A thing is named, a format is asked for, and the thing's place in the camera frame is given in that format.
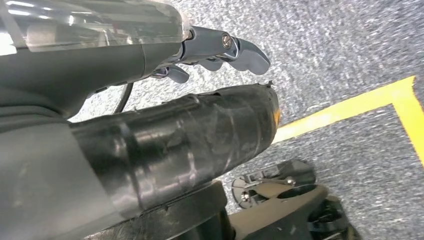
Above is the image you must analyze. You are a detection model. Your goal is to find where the black robot foot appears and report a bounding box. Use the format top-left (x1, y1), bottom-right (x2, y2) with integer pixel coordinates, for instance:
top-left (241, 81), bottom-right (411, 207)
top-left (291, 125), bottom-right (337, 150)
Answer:
top-left (84, 158), bottom-right (362, 240)

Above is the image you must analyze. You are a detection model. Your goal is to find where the yellow floor tape square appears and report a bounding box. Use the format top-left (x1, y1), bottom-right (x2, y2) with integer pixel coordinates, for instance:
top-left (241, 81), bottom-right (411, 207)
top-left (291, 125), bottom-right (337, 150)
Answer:
top-left (271, 75), bottom-right (424, 167)

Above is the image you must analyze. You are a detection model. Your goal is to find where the left hand black cable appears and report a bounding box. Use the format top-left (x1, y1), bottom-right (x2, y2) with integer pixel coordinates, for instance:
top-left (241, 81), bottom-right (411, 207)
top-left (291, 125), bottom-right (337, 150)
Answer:
top-left (112, 82), bottom-right (135, 115)

